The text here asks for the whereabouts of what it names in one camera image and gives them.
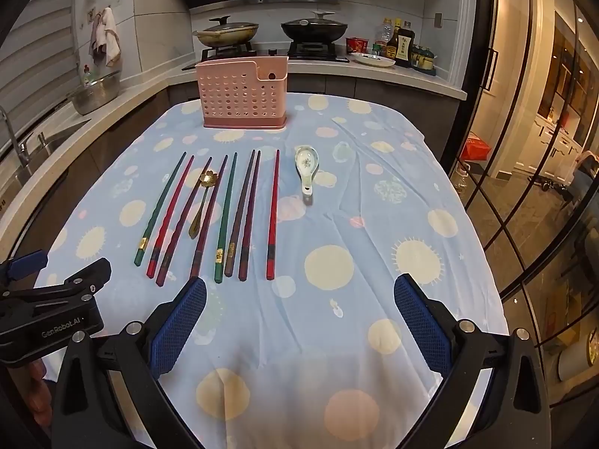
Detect white hanging towel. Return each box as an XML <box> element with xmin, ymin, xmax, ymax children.
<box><xmin>100</xmin><ymin>6</ymin><xmax>123</xmax><ymax>67</ymax></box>

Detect steel colander bowl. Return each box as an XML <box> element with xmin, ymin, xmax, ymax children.
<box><xmin>67</xmin><ymin>70</ymin><xmax>123</xmax><ymax>116</ymax></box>

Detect black wok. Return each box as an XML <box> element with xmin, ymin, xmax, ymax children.
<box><xmin>281</xmin><ymin>21</ymin><xmax>350</xmax><ymax>44</ymax></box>

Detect person's left hand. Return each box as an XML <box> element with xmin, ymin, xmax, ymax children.
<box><xmin>25</xmin><ymin>360</ymin><xmax>53</xmax><ymax>431</ymax></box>

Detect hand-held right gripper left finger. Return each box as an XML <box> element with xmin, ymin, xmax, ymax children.
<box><xmin>51</xmin><ymin>277</ymin><xmax>209</xmax><ymax>449</ymax></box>

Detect clear cooking oil bottle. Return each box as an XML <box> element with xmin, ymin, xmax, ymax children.
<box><xmin>379</xmin><ymin>17</ymin><xmax>396</xmax><ymax>57</ymax></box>

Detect chrome faucet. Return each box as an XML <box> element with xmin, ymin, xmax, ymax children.
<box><xmin>0</xmin><ymin>105</ymin><xmax>30</xmax><ymax>169</ymax></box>

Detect dark soy sauce bottle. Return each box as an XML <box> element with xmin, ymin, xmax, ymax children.
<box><xmin>395</xmin><ymin>21</ymin><xmax>417</xmax><ymax>69</ymax></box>

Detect pink perforated utensil holder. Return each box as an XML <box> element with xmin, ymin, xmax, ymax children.
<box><xmin>195</xmin><ymin>55</ymin><xmax>290</xmax><ymax>130</ymax></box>

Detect red chopstick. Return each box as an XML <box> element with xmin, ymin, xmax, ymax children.
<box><xmin>266</xmin><ymin>149</ymin><xmax>281</xmax><ymax>281</ymax></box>
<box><xmin>146</xmin><ymin>155</ymin><xmax>195</xmax><ymax>278</ymax></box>

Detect red bag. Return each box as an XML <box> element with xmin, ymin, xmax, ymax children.
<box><xmin>460</xmin><ymin>135</ymin><xmax>492</xmax><ymax>162</ymax></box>

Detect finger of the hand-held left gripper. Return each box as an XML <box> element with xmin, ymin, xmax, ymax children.
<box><xmin>0</xmin><ymin>257</ymin><xmax>113</xmax><ymax>303</ymax></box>
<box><xmin>0</xmin><ymin>251</ymin><xmax>49</xmax><ymax>286</ymax></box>

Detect gold metal spoon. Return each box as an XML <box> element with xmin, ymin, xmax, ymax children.
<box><xmin>188</xmin><ymin>170</ymin><xmax>215</xmax><ymax>241</ymax></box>

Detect white plate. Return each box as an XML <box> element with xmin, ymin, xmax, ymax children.
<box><xmin>350</xmin><ymin>52</ymin><xmax>396</xmax><ymax>67</ymax></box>

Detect black gas cooktop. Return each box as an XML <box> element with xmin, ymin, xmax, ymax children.
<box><xmin>182</xmin><ymin>39</ymin><xmax>350</xmax><ymax>72</ymax></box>

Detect black framed glass door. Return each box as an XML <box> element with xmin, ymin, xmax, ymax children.
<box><xmin>447</xmin><ymin>0</ymin><xmax>599</xmax><ymax>431</ymax></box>

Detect glass lid with black handle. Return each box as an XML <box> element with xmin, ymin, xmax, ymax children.
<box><xmin>195</xmin><ymin>15</ymin><xmax>258</xmax><ymax>35</ymax></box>

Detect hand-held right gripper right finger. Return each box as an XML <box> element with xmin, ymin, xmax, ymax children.
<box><xmin>393</xmin><ymin>274</ymin><xmax>554</xmax><ymax>449</ymax></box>

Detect white sideboard cabinet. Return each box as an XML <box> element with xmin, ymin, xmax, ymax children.
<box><xmin>532</xmin><ymin>120</ymin><xmax>591</xmax><ymax>184</ymax></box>

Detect pink hanging cloth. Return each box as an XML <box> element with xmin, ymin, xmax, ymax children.
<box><xmin>89</xmin><ymin>11</ymin><xmax>106</xmax><ymax>55</ymax></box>

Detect beige wok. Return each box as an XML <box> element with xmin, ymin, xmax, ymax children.
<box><xmin>193</xmin><ymin>25</ymin><xmax>260</xmax><ymax>49</ymax></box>

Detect steel kitchen sink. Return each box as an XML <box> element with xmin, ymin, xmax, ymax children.
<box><xmin>0</xmin><ymin>119</ymin><xmax>92</xmax><ymax>198</ymax></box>

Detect white window blinds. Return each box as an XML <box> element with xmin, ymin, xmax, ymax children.
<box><xmin>0</xmin><ymin>0</ymin><xmax>92</xmax><ymax>108</ymax></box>

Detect brown yellow-capped sauce bottle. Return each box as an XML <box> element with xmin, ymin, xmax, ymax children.
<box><xmin>390</xmin><ymin>18</ymin><xmax>404</xmax><ymax>59</ymax></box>

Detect green chopstick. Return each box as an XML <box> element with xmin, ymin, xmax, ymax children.
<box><xmin>134</xmin><ymin>151</ymin><xmax>187</xmax><ymax>266</ymax></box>
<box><xmin>214</xmin><ymin>151</ymin><xmax>239</xmax><ymax>284</ymax></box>

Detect blue dotted tablecloth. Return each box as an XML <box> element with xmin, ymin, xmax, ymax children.
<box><xmin>46</xmin><ymin>91</ymin><xmax>512</xmax><ymax>449</ymax></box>

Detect brown chopstick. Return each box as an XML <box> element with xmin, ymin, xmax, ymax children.
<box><xmin>224</xmin><ymin>149</ymin><xmax>256</xmax><ymax>278</ymax></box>

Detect glass lid with white handle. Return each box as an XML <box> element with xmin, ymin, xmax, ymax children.
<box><xmin>282</xmin><ymin>9</ymin><xmax>347</xmax><ymax>29</ymax></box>

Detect white ceramic soup spoon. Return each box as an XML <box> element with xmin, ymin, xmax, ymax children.
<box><xmin>294</xmin><ymin>145</ymin><xmax>321</xmax><ymax>198</ymax></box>

